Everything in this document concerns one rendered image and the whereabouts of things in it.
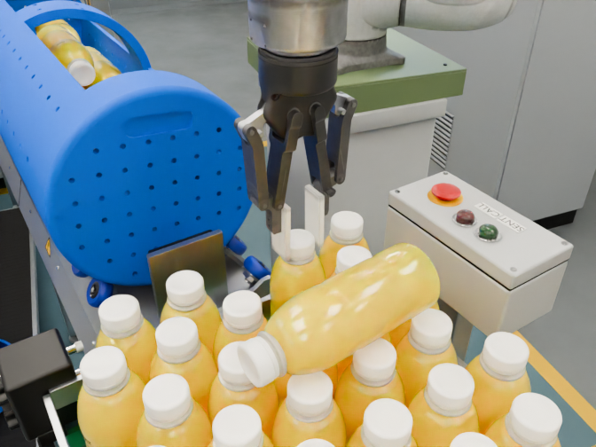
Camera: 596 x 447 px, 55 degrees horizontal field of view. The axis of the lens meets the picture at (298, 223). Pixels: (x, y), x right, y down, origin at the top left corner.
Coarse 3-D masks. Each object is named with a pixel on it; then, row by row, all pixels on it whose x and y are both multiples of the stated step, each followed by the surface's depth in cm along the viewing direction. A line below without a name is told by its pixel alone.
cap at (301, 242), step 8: (296, 232) 67; (304, 232) 67; (296, 240) 66; (304, 240) 66; (312, 240) 66; (296, 248) 65; (304, 248) 65; (312, 248) 66; (296, 256) 65; (304, 256) 66
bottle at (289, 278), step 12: (276, 264) 68; (288, 264) 67; (300, 264) 66; (312, 264) 67; (276, 276) 67; (288, 276) 66; (300, 276) 66; (312, 276) 67; (324, 276) 69; (276, 288) 68; (288, 288) 67; (300, 288) 66; (276, 300) 69
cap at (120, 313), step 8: (112, 296) 58; (120, 296) 58; (128, 296) 58; (104, 304) 57; (112, 304) 57; (120, 304) 57; (128, 304) 57; (136, 304) 57; (104, 312) 56; (112, 312) 56; (120, 312) 56; (128, 312) 56; (136, 312) 56; (104, 320) 56; (112, 320) 55; (120, 320) 55; (128, 320) 56; (136, 320) 57; (112, 328) 56; (120, 328) 56; (128, 328) 56
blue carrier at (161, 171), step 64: (0, 0) 103; (64, 0) 99; (0, 64) 88; (128, 64) 117; (0, 128) 86; (64, 128) 65; (128, 128) 67; (192, 128) 71; (64, 192) 66; (128, 192) 71; (192, 192) 76; (64, 256) 71; (128, 256) 75
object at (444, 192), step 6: (438, 186) 72; (444, 186) 72; (450, 186) 72; (456, 186) 72; (432, 192) 71; (438, 192) 71; (444, 192) 70; (450, 192) 70; (456, 192) 71; (438, 198) 72; (444, 198) 70; (450, 198) 70; (456, 198) 70
